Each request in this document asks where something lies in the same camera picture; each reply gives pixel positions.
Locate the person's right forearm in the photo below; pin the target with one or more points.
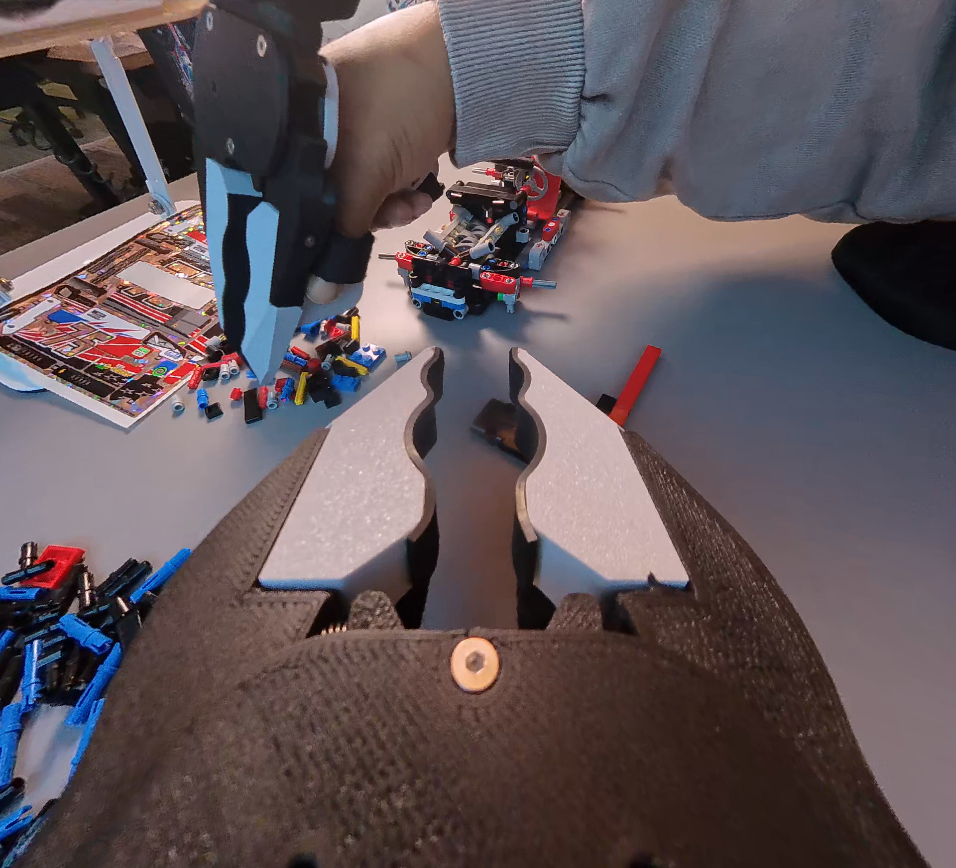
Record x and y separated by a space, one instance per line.
747 62

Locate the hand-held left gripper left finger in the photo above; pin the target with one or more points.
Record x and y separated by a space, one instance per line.
343 509

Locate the partly built lego car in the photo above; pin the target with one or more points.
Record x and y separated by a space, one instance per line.
463 263

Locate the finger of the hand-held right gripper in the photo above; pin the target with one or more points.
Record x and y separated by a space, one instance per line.
265 330
218 226

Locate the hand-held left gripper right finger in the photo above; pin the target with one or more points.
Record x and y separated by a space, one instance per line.
605 509

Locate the person's right hand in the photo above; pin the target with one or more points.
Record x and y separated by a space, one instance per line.
388 121

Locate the colourful sticker sheet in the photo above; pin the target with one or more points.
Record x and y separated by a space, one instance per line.
112 330

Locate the long red lego beam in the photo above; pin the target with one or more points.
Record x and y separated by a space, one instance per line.
635 383

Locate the black lego link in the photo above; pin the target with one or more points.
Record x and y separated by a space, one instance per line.
605 403

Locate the pile of black blue pins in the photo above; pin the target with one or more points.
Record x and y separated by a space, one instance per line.
45 629

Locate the pile of mixed lego pieces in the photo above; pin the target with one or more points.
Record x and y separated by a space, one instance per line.
328 368

